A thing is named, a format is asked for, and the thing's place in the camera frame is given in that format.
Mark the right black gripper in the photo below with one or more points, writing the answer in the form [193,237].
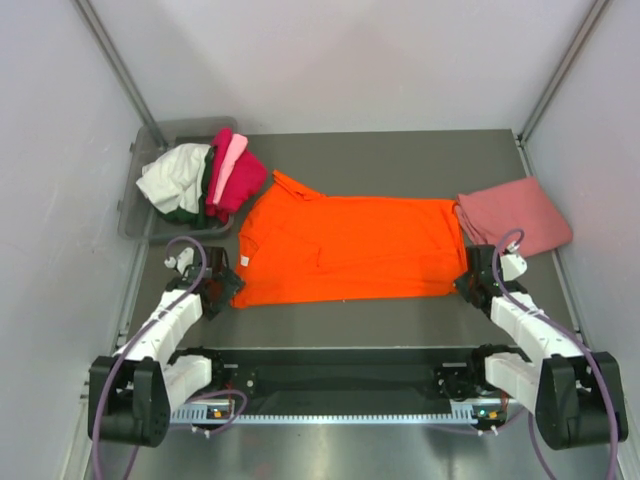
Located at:
[461,285]

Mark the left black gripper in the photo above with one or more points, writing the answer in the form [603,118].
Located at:
[231,286]

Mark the orange t shirt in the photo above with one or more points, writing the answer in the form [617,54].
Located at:
[298,245]

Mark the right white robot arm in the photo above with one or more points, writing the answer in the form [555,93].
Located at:
[574,395]

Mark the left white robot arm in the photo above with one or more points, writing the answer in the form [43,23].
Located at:
[149,384]

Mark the dark green t shirt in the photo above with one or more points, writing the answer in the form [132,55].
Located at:
[192,217]

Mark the folded pink t shirt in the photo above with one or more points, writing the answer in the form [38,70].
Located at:
[487,215]

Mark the magenta t shirt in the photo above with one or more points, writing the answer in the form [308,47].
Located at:
[246,180]

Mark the grey plastic bin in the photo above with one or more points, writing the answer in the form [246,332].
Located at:
[138,219]

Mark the white t shirt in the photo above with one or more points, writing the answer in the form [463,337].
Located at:
[152,181]

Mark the light pink t shirt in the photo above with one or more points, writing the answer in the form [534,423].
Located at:
[236,148]

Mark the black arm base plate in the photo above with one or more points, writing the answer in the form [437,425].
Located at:
[341,381]

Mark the right aluminium frame post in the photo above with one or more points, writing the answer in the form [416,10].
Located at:
[576,46]

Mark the aluminium frame post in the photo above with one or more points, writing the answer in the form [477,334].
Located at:
[576,46]
[101,36]

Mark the left aluminium frame post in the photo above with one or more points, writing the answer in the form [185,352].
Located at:
[101,36]

